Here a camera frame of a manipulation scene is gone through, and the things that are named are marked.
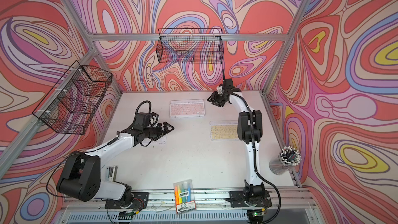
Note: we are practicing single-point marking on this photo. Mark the aluminium front rail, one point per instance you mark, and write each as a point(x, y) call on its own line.
point(212, 207)

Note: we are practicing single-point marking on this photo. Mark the black wire basket wall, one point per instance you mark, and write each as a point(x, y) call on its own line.
point(190, 46)
point(72, 106)

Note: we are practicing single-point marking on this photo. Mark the bundle of pens in cup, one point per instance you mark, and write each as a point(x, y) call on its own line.
point(288, 158)

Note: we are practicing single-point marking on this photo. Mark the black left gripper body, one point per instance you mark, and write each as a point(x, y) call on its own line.
point(153, 132)

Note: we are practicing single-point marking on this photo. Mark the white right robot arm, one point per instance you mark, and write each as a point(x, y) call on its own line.
point(249, 130)

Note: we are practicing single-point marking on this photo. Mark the pink keyboard row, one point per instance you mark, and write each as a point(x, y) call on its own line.
point(187, 108)

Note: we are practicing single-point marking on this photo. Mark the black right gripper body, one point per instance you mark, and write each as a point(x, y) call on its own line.
point(218, 99)

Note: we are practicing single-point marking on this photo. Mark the highlighter marker pack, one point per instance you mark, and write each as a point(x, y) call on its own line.
point(184, 197)

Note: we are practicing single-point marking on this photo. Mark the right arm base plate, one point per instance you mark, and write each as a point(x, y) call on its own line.
point(239, 199)

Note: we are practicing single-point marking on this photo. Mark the black wire basket left wall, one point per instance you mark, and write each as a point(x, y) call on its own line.
point(72, 106)

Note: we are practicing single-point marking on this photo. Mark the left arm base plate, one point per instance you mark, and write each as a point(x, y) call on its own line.
point(135, 201)

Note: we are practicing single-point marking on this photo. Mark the black wire basket back wall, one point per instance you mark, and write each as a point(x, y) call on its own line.
point(190, 46)

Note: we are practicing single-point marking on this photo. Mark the white key keyboard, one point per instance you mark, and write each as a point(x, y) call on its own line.
point(161, 141)

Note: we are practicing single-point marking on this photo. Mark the yellow key keyboard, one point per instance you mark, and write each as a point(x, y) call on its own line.
point(223, 130)

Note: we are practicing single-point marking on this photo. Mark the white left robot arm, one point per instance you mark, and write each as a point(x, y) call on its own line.
point(81, 176)

